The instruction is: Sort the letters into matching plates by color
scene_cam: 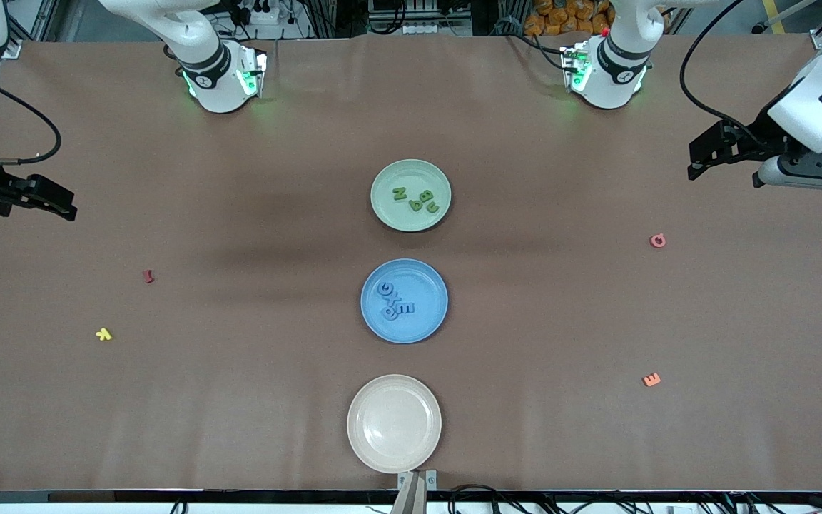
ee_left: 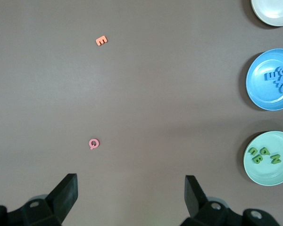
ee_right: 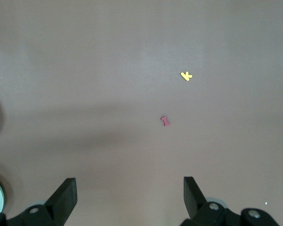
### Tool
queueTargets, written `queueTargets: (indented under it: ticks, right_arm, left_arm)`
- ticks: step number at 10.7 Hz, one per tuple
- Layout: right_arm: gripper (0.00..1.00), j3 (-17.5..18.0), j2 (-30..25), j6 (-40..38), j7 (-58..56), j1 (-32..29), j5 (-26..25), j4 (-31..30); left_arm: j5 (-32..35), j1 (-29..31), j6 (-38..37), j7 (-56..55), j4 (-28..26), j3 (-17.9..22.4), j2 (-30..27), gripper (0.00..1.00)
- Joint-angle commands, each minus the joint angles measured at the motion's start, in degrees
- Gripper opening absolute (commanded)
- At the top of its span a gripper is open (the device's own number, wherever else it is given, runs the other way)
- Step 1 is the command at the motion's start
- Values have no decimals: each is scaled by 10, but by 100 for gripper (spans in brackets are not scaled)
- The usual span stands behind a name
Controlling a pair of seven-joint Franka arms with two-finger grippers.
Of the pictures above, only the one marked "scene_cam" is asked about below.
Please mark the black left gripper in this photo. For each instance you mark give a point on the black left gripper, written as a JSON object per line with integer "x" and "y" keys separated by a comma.
{"x": 758, "y": 140}

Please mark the pink foam letter G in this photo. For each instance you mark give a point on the pink foam letter G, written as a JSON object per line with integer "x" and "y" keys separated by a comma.
{"x": 653, "y": 241}

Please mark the green letter u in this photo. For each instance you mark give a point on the green letter u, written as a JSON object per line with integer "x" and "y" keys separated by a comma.
{"x": 434, "y": 207}

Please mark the green foam letter q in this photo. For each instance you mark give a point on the green foam letter q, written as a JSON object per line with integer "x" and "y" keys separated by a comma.
{"x": 417, "y": 205}

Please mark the blue foam letter E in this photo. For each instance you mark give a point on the blue foam letter E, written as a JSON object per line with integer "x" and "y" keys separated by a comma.
{"x": 406, "y": 308}

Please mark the blue foam letter G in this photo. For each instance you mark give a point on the blue foam letter G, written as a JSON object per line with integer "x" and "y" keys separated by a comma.
{"x": 382, "y": 288}

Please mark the blue foam letter X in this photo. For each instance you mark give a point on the blue foam letter X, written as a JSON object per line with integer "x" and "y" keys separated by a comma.
{"x": 394, "y": 296}

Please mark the blue foam letter a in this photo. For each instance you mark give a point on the blue foam letter a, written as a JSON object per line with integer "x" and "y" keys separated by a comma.
{"x": 387, "y": 313}

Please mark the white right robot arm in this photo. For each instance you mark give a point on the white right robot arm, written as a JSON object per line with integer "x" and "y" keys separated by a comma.
{"x": 215, "y": 75}

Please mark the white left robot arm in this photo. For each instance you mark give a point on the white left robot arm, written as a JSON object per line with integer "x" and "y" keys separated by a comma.
{"x": 618, "y": 68}

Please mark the yellow foam letter k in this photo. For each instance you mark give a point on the yellow foam letter k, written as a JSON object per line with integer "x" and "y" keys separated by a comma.
{"x": 103, "y": 333}

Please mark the orange packets pile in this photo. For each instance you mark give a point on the orange packets pile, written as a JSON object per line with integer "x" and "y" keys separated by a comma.
{"x": 561, "y": 18}

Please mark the orange foam letter E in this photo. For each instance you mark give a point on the orange foam letter E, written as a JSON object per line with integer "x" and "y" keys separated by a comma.
{"x": 651, "y": 380}

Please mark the white power strip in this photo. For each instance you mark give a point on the white power strip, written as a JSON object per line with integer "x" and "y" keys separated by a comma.
{"x": 261, "y": 14}

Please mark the white socket strip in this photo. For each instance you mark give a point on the white socket strip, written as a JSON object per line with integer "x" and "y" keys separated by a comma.
{"x": 436, "y": 28}

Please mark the green round plate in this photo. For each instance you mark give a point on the green round plate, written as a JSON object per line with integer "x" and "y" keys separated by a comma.
{"x": 411, "y": 218}

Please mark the blue round plate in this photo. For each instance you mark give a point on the blue round plate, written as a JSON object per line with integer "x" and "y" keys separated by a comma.
{"x": 425, "y": 321}

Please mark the beige round plate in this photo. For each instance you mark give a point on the beige round plate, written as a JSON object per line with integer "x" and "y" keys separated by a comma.
{"x": 393, "y": 425}

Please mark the aluminium table edge rail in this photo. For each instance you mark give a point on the aluminium table edge rail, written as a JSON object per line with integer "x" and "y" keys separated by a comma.
{"x": 97, "y": 496}

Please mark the grey metal mount bracket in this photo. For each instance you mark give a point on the grey metal mount bracket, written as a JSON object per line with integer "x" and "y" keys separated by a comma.
{"x": 414, "y": 485}

